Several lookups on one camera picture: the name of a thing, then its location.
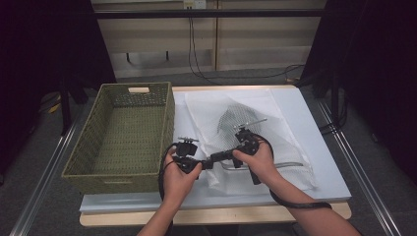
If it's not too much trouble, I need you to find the black horizontal bar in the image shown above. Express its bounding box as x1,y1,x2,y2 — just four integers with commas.
92,9,326,19

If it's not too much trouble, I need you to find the person's left hand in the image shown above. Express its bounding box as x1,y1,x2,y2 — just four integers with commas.
162,148,204,206

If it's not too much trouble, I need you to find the black metal stand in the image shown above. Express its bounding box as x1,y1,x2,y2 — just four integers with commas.
58,73,89,137

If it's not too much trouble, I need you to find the dark curtain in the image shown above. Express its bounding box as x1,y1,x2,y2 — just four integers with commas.
0,0,117,178
299,0,417,185

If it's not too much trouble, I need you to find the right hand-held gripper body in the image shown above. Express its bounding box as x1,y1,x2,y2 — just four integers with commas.
232,117,268,186

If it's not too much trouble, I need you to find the green woven basket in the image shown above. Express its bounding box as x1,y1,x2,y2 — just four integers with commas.
61,82,176,195

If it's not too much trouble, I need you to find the white mesh laundry bag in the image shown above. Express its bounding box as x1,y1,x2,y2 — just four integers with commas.
184,88,319,195

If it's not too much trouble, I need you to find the black garment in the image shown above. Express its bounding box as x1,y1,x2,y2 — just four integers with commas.
217,102,264,139

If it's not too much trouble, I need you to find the person's right hand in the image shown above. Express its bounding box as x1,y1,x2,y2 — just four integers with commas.
232,142,279,188

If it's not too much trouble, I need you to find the black floor cable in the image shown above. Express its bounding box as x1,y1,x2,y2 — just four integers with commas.
318,94,349,136

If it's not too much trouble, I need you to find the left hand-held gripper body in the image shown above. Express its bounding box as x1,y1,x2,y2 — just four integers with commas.
171,137,204,175

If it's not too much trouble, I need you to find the white wall socket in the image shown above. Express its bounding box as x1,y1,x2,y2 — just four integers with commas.
182,0,208,10

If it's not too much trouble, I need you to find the white textured cloth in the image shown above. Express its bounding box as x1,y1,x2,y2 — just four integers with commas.
79,87,352,214

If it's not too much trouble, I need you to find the black wall cable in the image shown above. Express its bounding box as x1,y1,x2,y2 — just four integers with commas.
191,17,217,85
187,17,306,87

